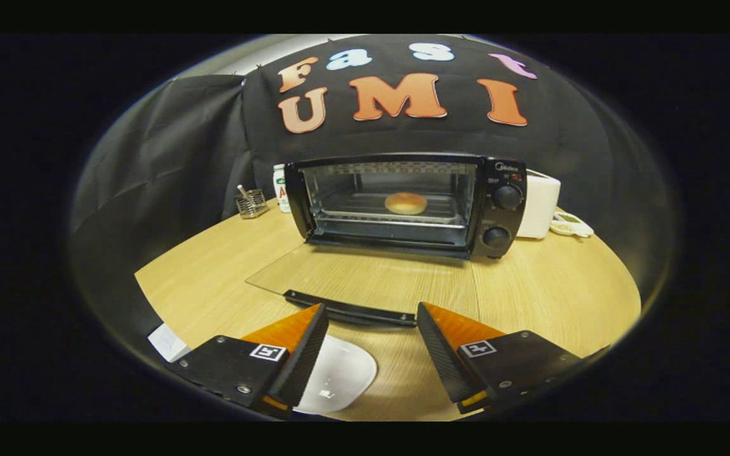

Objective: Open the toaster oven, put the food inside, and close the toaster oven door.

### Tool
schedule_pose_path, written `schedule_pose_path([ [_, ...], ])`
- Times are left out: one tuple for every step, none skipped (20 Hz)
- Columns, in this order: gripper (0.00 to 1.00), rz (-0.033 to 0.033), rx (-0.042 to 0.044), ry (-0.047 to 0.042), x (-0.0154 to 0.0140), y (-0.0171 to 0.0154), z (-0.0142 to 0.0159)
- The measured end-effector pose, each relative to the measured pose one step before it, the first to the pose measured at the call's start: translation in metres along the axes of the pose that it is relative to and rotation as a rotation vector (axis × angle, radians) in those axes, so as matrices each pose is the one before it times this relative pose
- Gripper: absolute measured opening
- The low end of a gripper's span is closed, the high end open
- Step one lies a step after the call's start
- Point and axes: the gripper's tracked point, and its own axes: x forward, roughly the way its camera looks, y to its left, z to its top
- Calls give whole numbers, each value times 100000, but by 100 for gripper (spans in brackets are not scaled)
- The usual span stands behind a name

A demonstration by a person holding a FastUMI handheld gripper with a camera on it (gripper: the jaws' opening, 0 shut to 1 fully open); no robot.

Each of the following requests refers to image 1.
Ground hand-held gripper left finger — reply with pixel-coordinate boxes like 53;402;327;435
165;303;330;415

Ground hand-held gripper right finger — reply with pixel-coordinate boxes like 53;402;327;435
416;301;594;414

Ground black toaster oven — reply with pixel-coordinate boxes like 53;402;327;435
246;153;528;327

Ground sugared donut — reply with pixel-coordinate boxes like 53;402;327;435
384;192;428;216

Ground white toaster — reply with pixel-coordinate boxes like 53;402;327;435
517;170;561;240

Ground white plate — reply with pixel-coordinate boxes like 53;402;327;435
293;334;378;415

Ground white cardboard box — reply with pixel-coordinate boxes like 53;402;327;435
148;323;192;363

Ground small clear holder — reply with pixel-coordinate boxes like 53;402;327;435
234;185;269;220

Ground white bottle green label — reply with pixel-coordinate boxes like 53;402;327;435
272;164;292;213

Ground black backdrop cloth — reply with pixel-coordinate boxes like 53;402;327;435
68;34;679;355

